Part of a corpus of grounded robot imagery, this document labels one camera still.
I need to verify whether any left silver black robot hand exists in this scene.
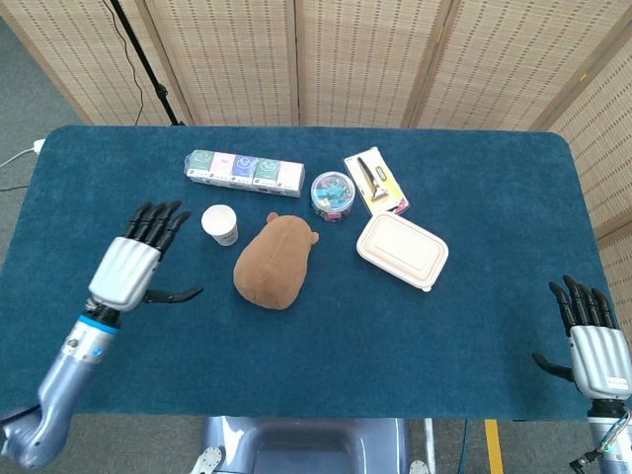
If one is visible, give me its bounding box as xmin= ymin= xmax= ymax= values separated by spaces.
xmin=87 ymin=199 xmax=204 ymax=313

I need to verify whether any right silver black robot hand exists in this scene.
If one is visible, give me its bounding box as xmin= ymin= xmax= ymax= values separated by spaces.
xmin=531 ymin=275 xmax=632 ymax=399

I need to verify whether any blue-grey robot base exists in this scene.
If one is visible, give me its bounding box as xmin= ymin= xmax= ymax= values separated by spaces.
xmin=189 ymin=417 xmax=431 ymax=474

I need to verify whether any white paper cup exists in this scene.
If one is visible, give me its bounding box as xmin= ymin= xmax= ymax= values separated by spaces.
xmin=200 ymin=204 xmax=240 ymax=247

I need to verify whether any brown capybara plush toy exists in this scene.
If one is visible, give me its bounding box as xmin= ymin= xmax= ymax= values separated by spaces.
xmin=232 ymin=211 xmax=321 ymax=311

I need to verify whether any multicolour tissue pack row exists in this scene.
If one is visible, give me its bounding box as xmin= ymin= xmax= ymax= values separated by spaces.
xmin=184 ymin=149 xmax=305 ymax=199

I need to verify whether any blue table mat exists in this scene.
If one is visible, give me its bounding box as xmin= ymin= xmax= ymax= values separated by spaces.
xmin=0 ymin=124 xmax=632 ymax=421

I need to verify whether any black tripod stand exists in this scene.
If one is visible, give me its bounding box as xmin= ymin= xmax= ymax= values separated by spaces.
xmin=109 ymin=0 xmax=187 ymax=125

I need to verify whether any beige lidded food container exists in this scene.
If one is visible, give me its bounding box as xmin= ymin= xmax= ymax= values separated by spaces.
xmin=355 ymin=212 xmax=450 ymax=293

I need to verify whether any clear jar of binder clips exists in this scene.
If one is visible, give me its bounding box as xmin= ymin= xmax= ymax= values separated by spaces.
xmin=310 ymin=170 xmax=357 ymax=224

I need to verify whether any packaged razor on card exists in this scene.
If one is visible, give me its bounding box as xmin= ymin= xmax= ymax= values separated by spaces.
xmin=343 ymin=144 xmax=411 ymax=217

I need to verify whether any bamboo folding screen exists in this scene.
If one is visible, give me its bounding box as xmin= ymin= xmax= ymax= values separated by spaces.
xmin=0 ymin=0 xmax=632 ymax=347

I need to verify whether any black cable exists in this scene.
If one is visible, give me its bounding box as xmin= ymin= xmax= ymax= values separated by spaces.
xmin=107 ymin=0 xmax=145 ymax=124

